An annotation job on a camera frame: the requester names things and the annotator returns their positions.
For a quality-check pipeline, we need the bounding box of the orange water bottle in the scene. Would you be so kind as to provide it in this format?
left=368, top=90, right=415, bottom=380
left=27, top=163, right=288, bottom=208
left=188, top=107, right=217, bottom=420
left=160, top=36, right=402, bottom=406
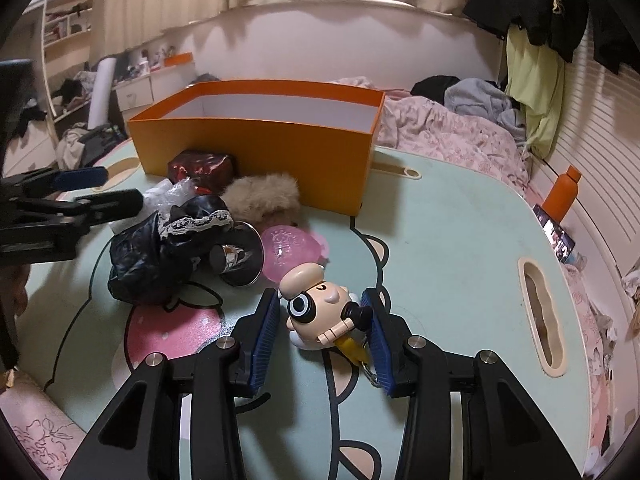
left=542, top=165, right=583, bottom=223

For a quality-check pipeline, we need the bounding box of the grey crumpled clothing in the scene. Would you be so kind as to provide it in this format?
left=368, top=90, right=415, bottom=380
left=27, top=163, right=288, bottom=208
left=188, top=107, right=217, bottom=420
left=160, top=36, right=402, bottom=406
left=444, top=79, right=528, bottom=143

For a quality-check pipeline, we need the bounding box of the beige curtain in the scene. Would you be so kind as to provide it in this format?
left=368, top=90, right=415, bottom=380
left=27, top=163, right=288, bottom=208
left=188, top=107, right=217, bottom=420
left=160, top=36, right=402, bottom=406
left=102, top=0, right=481, bottom=56

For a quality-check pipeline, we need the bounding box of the pink floral blanket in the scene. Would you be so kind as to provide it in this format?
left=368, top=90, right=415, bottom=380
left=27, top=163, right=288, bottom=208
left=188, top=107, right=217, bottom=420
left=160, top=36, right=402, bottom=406
left=330, top=76, right=640, bottom=471

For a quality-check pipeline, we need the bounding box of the clear plastic wrap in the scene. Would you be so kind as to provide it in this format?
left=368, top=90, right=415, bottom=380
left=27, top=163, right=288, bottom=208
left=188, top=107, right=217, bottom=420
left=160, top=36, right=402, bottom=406
left=142, top=177, right=196, bottom=211

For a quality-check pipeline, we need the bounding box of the fluffy beige plush toy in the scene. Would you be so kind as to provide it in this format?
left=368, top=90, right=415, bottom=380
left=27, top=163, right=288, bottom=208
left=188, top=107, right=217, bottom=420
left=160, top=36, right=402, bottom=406
left=220, top=172, right=302, bottom=228

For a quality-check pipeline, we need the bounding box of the white drawer cabinet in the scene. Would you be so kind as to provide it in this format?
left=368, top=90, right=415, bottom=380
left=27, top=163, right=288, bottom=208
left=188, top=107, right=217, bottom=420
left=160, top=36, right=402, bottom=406
left=112, top=72, right=153, bottom=111

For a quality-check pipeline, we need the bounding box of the black crumpled clothing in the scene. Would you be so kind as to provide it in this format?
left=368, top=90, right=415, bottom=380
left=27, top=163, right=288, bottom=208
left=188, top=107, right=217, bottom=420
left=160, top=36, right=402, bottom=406
left=411, top=75, right=461, bottom=98

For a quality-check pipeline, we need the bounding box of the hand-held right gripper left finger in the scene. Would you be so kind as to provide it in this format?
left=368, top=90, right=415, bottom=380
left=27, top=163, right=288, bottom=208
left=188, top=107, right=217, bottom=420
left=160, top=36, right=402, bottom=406
left=60, top=287, right=281, bottom=480

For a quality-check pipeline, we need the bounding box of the dark red shiny packet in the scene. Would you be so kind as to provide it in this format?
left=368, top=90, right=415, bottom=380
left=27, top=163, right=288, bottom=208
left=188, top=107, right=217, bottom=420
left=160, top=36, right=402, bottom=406
left=167, top=150, right=236, bottom=196

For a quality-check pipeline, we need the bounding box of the large orange cardboard box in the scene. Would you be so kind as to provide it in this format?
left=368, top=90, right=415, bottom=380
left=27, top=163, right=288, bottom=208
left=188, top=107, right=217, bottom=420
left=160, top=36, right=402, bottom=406
left=126, top=79, right=387, bottom=217

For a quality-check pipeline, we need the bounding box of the white rolled tube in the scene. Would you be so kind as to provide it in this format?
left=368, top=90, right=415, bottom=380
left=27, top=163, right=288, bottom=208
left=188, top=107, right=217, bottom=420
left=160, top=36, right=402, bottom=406
left=87, top=56, right=117, bottom=128

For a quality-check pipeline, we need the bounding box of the yellow-green hanging garment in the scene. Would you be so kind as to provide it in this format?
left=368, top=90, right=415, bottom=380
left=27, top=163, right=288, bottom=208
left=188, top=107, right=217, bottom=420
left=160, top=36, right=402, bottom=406
left=504, top=25, right=566, bottom=161

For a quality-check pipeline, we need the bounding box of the black plastic bag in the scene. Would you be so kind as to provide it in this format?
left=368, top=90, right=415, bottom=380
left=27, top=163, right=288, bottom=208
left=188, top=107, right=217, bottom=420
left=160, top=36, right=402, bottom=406
left=107, top=210, right=211, bottom=306

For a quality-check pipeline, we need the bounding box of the smartphone with lit screen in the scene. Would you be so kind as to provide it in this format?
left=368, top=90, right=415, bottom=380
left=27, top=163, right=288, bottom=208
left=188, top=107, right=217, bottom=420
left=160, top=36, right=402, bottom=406
left=532, top=204, right=577, bottom=265

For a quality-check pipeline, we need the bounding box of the cartoon figurine keychain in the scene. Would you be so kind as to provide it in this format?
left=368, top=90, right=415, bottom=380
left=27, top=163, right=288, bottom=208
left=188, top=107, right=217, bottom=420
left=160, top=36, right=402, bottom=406
left=277, top=261, right=381, bottom=386

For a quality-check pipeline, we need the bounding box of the pink round plastic case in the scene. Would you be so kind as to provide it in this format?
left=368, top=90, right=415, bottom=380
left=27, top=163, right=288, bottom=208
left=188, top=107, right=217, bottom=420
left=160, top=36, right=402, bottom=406
left=260, top=225, right=331, bottom=283

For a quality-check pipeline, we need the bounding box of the round silver black compact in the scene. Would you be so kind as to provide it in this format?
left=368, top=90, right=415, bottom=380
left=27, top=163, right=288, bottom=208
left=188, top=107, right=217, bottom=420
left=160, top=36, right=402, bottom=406
left=209, top=220, right=265, bottom=288

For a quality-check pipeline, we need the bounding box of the white wall shelf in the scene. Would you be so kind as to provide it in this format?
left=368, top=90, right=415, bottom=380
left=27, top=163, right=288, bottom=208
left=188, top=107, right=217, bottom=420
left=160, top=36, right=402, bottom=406
left=40, top=0, right=96, bottom=121

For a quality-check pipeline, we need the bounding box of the black cloth with lace trim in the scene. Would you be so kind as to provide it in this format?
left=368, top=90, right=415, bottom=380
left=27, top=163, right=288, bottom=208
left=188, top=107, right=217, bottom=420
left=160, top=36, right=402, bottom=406
left=159, top=194, right=235, bottom=241

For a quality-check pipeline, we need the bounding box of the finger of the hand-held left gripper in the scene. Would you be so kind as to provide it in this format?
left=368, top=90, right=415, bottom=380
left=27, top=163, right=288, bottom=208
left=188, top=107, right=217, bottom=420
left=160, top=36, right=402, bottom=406
left=75, top=189, right=145, bottom=226
left=22, top=166, right=108, bottom=197

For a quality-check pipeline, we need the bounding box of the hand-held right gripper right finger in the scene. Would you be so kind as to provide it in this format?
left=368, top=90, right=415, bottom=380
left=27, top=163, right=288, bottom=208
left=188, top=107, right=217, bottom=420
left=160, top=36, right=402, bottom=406
left=360, top=287, right=583, bottom=480

